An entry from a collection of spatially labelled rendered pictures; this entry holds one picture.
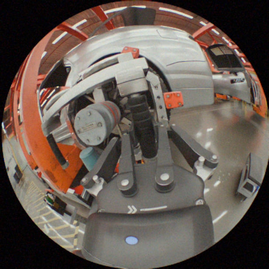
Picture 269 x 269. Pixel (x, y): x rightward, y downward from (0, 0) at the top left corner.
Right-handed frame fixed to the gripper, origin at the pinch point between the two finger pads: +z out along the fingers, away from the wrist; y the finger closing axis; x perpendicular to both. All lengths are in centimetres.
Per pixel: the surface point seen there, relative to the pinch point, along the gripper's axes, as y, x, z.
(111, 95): -22, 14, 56
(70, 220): -53, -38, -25
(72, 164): -59, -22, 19
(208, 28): 276, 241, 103
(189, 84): 40, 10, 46
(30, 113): -59, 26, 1
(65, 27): -65, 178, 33
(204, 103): 53, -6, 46
